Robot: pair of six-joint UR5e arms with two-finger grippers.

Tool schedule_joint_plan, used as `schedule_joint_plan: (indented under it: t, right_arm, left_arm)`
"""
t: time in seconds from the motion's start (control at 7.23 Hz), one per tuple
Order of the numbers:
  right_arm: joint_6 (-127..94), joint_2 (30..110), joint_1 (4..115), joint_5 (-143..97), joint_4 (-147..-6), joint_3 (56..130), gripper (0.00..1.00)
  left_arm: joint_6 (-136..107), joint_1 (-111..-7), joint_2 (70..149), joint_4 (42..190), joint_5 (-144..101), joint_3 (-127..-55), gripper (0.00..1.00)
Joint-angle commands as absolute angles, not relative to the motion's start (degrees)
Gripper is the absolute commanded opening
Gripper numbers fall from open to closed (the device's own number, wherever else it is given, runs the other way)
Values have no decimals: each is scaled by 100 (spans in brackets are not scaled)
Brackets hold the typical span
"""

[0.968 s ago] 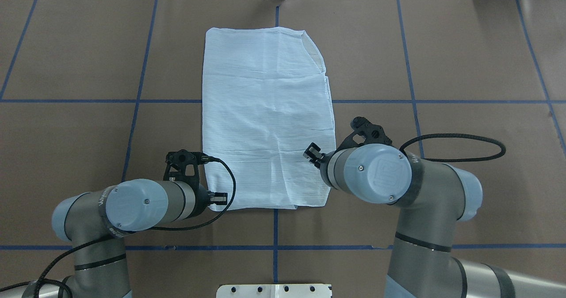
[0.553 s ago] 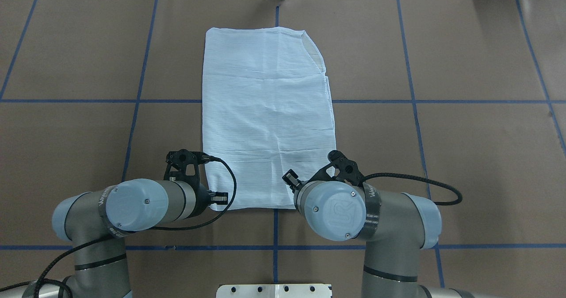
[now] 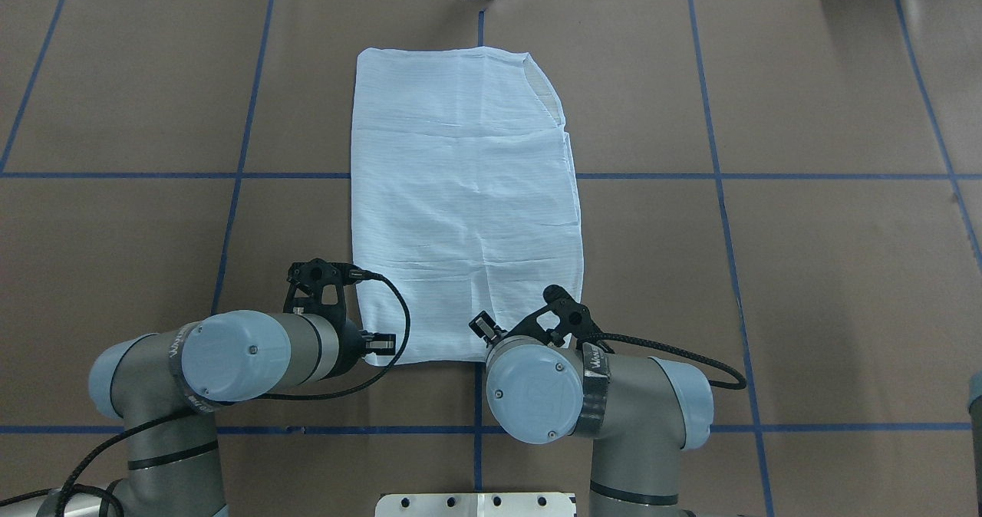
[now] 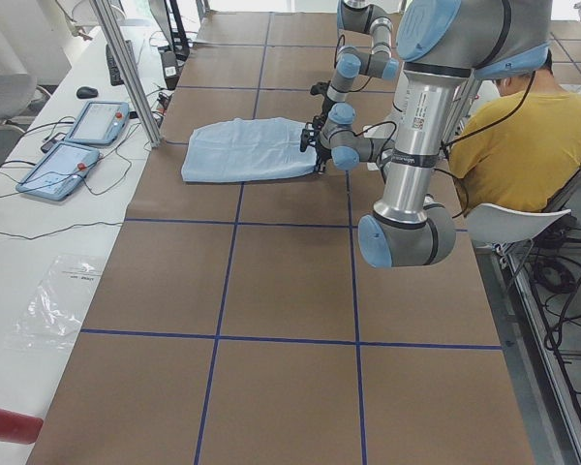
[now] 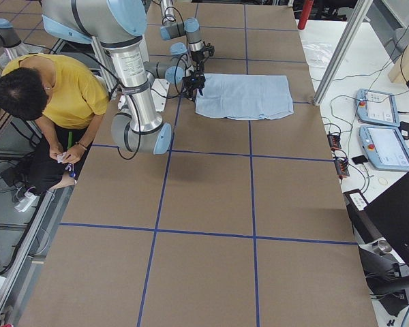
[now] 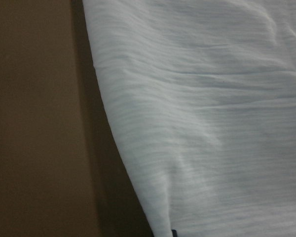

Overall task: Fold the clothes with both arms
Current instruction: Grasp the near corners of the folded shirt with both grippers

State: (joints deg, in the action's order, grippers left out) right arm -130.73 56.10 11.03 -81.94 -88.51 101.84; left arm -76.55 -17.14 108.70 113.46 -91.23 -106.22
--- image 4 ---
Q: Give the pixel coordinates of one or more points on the white plastic chair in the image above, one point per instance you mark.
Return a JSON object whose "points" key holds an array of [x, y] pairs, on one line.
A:
{"points": [[489, 223]]}

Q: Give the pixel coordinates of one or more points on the light blue striped shirt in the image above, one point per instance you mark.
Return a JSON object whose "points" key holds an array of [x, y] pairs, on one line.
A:
{"points": [[247, 150]]}

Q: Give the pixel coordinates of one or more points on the red cylinder bottle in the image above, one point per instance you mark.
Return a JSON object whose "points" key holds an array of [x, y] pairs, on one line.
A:
{"points": [[19, 428]]}

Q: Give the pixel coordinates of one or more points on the near teach pendant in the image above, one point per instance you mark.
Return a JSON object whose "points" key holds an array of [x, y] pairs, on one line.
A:
{"points": [[60, 171]]}

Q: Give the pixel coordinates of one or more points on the person in yellow shirt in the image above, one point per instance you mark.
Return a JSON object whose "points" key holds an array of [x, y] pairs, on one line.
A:
{"points": [[520, 149]]}

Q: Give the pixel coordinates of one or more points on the teach pendant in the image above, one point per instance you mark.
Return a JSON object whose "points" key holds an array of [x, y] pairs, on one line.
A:
{"points": [[99, 123], [60, 171]]}

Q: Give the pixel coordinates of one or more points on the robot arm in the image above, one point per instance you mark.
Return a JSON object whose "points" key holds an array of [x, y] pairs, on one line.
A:
{"points": [[437, 46], [350, 62]]}

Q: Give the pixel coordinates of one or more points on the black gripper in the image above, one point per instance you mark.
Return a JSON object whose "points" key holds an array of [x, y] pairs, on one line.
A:
{"points": [[327, 103], [320, 164]]}

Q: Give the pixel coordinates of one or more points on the far teach pendant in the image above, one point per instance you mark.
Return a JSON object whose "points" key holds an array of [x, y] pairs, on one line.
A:
{"points": [[99, 123]]}

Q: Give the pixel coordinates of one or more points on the aluminium frame post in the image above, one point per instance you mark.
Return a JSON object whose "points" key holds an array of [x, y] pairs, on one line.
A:
{"points": [[128, 69]]}

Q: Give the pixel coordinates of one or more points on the black computer mouse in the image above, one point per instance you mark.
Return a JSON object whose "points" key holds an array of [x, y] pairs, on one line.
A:
{"points": [[87, 92]]}

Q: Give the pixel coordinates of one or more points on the clear plastic bag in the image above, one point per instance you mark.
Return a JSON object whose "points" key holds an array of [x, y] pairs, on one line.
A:
{"points": [[55, 313]]}

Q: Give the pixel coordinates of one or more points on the black keyboard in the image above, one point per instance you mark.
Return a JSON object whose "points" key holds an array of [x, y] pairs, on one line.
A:
{"points": [[113, 70]]}

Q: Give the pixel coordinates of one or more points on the grey office chair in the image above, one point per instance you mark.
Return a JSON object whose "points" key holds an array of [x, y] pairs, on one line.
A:
{"points": [[16, 93]]}

